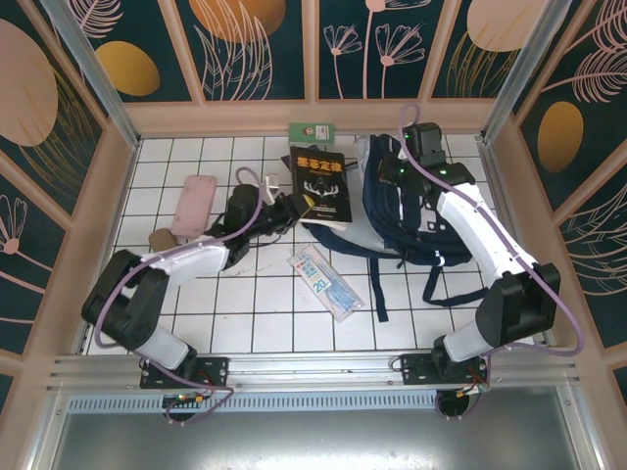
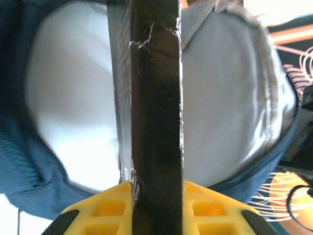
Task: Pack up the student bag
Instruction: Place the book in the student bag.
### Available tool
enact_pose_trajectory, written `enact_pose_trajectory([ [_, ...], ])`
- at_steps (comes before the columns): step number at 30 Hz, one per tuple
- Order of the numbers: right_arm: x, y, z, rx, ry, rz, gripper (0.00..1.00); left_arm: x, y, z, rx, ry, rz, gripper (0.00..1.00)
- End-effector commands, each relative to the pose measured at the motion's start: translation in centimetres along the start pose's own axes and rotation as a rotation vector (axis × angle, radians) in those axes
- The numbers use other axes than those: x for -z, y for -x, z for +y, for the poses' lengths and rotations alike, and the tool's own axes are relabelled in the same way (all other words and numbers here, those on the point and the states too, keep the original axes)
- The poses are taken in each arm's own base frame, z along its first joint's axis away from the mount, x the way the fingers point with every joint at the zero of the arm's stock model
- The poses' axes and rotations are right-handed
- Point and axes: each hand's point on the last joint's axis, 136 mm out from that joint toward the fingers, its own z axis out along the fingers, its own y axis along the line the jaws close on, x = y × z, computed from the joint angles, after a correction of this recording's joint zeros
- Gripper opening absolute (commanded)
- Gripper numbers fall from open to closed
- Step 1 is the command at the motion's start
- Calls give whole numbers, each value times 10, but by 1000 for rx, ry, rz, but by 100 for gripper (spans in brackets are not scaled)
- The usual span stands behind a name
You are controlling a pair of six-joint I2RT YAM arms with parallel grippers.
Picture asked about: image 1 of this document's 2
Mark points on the aluminium corner post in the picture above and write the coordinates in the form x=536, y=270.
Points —
x=93, y=73
x=524, y=63

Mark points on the tan brown roll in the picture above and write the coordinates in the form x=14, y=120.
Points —
x=162, y=241

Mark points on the navy blue student backpack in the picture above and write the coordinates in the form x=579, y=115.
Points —
x=387, y=215

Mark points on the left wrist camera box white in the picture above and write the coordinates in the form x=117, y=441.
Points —
x=272, y=191

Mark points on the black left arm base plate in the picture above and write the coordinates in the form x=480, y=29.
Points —
x=215, y=372

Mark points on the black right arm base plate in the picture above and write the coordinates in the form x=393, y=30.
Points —
x=416, y=369

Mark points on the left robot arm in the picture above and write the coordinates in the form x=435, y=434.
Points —
x=191, y=264

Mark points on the pink pencil case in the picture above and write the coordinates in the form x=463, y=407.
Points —
x=196, y=205

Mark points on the green notebook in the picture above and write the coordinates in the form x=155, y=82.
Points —
x=311, y=133

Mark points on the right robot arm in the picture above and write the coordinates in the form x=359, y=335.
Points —
x=470, y=225

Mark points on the black book with antler print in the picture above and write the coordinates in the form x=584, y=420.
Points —
x=321, y=186

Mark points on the aluminium mounting rail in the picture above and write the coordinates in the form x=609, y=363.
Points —
x=313, y=369

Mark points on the grey metal sheet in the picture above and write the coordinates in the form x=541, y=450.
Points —
x=313, y=443

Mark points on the clear pack of blue pens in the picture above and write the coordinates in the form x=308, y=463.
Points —
x=325, y=281

